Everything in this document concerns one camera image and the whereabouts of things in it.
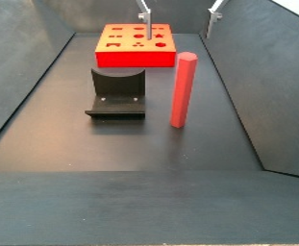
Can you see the red hexagonal prism peg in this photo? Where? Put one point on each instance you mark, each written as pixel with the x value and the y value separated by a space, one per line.
pixel 187 61

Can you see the orange shape-sorting board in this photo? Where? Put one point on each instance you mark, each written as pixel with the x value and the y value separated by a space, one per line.
pixel 124 47

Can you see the black curved holder bracket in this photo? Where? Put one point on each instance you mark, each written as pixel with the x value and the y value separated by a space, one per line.
pixel 119 94

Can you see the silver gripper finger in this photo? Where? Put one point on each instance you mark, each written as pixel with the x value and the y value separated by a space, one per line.
pixel 215 15
pixel 144 16

